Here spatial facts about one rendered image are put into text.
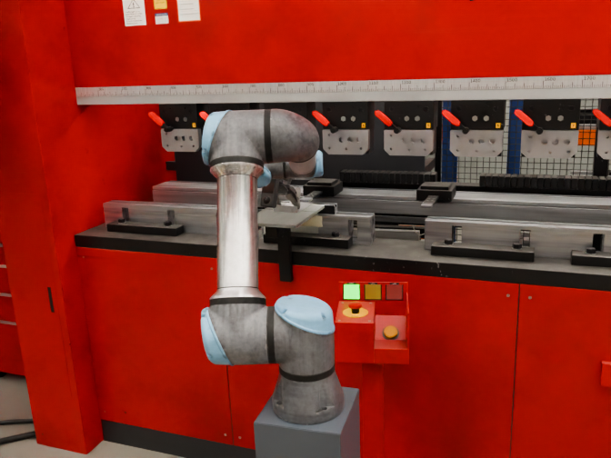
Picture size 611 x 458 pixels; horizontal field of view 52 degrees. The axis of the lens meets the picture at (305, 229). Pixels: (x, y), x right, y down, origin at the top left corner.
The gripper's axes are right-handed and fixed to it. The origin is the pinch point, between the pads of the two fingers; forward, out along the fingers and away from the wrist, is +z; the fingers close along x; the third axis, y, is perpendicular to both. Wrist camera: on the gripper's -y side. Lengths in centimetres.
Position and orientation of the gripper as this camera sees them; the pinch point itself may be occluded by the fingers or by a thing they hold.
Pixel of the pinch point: (288, 207)
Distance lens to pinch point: 203.7
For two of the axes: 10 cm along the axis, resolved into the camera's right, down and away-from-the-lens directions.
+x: -9.2, -0.7, 4.0
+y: 2.8, -8.2, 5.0
